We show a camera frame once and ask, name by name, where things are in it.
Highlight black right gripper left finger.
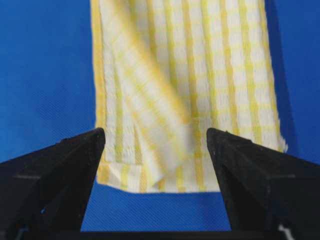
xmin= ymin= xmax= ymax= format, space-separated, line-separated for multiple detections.
xmin=0 ymin=127 xmax=105 ymax=240

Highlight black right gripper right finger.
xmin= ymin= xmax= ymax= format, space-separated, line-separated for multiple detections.
xmin=206 ymin=128 xmax=320 ymax=240

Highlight yellow white checkered towel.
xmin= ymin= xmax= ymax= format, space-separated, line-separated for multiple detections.
xmin=90 ymin=0 xmax=288 ymax=194

